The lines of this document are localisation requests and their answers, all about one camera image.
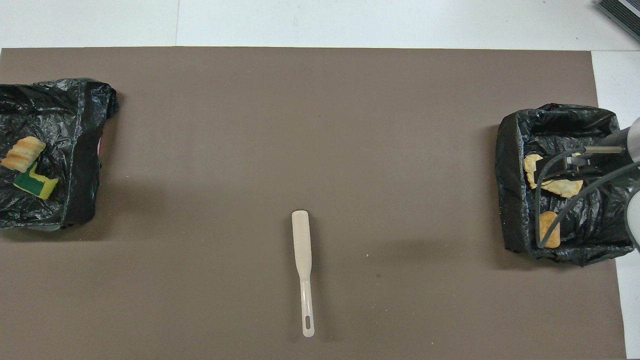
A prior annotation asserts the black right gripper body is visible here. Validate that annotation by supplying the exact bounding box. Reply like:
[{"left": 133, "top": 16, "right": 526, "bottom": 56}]
[{"left": 564, "top": 145, "right": 627, "bottom": 180}]

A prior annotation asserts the orange striped croissant toy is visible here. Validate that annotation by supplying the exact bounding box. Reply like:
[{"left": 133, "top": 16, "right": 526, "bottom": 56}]
[{"left": 523, "top": 153, "right": 545, "bottom": 190}]

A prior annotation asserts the brown bread roll toy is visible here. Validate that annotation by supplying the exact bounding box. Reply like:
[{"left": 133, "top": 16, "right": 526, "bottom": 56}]
[{"left": 539, "top": 210, "right": 562, "bottom": 249}]

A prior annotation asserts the beige hand brush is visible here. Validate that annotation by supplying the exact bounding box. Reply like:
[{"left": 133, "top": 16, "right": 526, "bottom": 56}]
[{"left": 291, "top": 210, "right": 316, "bottom": 338}]

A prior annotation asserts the notched yellow sponge piece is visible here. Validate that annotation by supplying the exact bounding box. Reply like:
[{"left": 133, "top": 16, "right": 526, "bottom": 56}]
[{"left": 12, "top": 161, "right": 60, "bottom": 201}]

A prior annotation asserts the black bag lined bin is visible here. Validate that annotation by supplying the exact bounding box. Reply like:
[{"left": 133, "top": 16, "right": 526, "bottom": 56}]
[
  {"left": 0, "top": 77, "right": 120, "bottom": 232},
  {"left": 495, "top": 102, "right": 640, "bottom": 267}
]

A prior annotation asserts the dark ribbed panel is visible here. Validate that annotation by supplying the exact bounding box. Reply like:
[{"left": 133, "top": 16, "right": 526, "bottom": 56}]
[{"left": 595, "top": 0, "right": 640, "bottom": 43}]

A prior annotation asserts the brown table mat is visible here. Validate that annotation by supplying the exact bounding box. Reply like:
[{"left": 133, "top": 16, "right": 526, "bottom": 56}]
[{"left": 0, "top": 46, "right": 628, "bottom": 360}]

